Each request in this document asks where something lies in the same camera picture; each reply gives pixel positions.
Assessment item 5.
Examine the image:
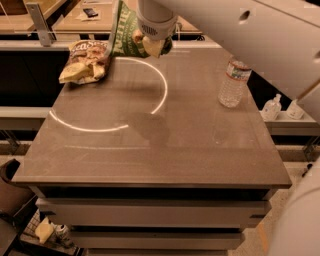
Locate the white can on shelf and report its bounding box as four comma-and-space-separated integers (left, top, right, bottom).
55, 225, 74, 247

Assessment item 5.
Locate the left metal bracket post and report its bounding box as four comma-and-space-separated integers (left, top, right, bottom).
26, 2, 54, 47

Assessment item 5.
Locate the right sanitizer pump bottle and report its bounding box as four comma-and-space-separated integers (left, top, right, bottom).
286, 100, 304, 120

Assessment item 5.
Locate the brown chair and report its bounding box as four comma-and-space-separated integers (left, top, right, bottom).
0, 159, 36, 256

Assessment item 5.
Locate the brown chip bag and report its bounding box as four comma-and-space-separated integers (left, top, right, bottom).
59, 40, 111, 85

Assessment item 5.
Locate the clear plastic water bottle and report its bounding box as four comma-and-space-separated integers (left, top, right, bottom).
218, 57, 251, 108

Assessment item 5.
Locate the black smartphone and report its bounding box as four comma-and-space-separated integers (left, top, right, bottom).
83, 8, 98, 18

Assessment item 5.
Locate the yellow sponge on shelf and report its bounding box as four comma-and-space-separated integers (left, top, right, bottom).
35, 217, 54, 244

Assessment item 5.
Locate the left sanitizer pump bottle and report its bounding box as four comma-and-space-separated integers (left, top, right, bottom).
261, 94, 282, 121

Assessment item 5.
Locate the black chair leg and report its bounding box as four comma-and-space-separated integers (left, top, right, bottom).
302, 163, 313, 177

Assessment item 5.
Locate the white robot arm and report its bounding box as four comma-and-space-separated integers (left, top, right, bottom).
137, 0, 320, 256

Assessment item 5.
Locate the green jalapeno chip bag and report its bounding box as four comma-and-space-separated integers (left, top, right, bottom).
108, 0, 172, 58

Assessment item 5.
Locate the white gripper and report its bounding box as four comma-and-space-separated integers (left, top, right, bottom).
137, 13, 177, 58

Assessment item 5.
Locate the sanitizer pump bottle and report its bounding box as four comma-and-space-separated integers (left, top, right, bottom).
261, 94, 282, 121
286, 100, 304, 120

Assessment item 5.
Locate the grey drawer cabinet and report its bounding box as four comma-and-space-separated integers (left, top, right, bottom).
29, 185, 278, 256

